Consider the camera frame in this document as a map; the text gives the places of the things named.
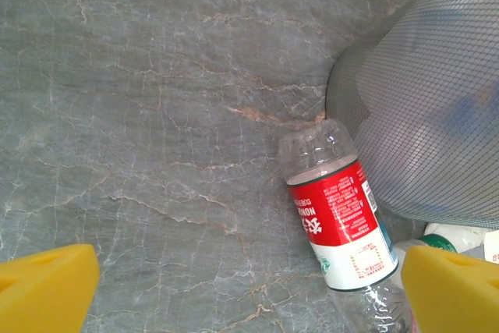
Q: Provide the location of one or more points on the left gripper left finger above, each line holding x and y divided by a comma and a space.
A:
43, 290

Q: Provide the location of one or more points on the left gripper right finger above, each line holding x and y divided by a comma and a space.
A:
456, 294

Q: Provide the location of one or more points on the white bottle with green cap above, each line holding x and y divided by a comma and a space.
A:
464, 237

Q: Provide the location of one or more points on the red label plastic bottle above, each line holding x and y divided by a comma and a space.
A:
335, 212

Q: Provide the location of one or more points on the grey mesh waste bin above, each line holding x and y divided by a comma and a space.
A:
429, 75

